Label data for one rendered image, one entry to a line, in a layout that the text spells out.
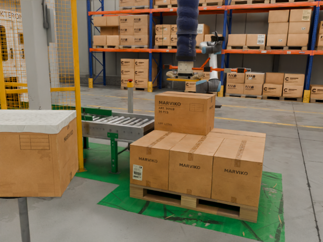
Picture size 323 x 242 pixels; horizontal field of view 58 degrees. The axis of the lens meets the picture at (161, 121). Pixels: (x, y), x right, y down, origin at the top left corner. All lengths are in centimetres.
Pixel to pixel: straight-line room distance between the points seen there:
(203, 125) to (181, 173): 69
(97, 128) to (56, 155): 190
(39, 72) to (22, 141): 133
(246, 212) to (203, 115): 106
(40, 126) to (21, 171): 27
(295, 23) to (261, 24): 170
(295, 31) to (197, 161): 811
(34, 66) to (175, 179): 163
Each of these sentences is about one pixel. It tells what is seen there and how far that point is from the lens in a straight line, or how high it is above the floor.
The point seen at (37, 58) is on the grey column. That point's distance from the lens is 288.
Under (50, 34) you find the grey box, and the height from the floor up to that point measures 154.
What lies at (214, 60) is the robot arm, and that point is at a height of 132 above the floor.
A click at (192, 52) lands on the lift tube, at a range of 322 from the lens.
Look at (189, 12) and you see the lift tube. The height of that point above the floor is 181.
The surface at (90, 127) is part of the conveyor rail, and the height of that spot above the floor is 52.
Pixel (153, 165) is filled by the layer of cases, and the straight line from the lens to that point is 275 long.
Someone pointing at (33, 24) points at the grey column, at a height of 162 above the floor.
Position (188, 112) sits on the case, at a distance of 314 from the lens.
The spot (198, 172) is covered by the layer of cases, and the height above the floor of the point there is 38.
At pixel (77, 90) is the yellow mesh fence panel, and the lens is 343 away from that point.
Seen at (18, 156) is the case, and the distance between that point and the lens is 169.
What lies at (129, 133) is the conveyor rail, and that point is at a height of 52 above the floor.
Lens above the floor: 137
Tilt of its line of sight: 13 degrees down
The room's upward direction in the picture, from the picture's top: 1 degrees clockwise
